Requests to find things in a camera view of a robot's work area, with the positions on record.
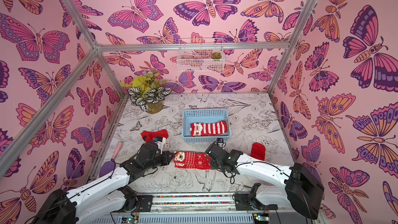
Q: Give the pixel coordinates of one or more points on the red white striped santa sock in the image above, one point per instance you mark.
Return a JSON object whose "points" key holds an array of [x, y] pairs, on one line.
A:
{"points": [[208, 129]]}

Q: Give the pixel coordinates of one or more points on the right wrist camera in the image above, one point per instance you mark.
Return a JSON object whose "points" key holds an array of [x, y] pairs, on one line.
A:
{"points": [[220, 142]]}

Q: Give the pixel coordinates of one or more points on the purple pink garden trowel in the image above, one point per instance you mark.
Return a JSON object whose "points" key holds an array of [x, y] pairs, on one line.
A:
{"points": [[110, 165]]}

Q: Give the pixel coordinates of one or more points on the small green succulent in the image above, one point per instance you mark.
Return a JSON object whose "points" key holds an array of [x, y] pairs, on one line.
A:
{"points": [[216, 55]]}

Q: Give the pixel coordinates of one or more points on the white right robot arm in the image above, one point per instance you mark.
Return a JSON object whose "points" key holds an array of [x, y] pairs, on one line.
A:
{"points": [[297, 186]]}

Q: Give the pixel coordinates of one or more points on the aluminium frame profile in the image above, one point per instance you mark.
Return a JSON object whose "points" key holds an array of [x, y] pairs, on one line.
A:
{"points": [[96, 52]]}

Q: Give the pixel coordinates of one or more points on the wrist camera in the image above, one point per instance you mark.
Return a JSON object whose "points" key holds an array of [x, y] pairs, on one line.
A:
{"points": [[220, 142], [160, 143]]}

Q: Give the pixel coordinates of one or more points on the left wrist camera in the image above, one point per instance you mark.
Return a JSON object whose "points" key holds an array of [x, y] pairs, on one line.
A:
{"points": [[160, 143]]}

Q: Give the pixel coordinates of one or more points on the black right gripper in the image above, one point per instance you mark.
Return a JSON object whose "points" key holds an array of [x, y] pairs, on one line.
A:
{"points": [[211, 153]]}

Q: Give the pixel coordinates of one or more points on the glass vase with plant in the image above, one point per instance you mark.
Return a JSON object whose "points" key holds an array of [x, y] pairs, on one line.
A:
{"points": [[146, 91]]}

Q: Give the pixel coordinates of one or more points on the red snowflake patterned sock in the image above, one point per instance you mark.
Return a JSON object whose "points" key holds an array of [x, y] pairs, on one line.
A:
{"points": [[156, 136], [258, 151]]}

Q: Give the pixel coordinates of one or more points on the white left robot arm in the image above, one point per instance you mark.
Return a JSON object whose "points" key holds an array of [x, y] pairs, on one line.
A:
{"points": [[106, 194]]}

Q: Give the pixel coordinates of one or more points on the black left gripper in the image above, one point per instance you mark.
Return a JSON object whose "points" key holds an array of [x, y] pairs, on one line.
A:
{"points": [[166, 159]]}

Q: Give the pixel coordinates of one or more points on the white wire wall basket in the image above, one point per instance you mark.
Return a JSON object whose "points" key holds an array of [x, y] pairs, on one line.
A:
{"points": [[195, 54]]}

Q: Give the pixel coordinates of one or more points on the red santa snowflake sock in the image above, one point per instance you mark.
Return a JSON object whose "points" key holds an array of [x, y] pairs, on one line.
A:
{"points": [[192, 160]]}

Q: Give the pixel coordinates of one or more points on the light blue plastic basket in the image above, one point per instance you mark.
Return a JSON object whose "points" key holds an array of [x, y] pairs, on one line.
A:
{"points": [[204, 116]]}

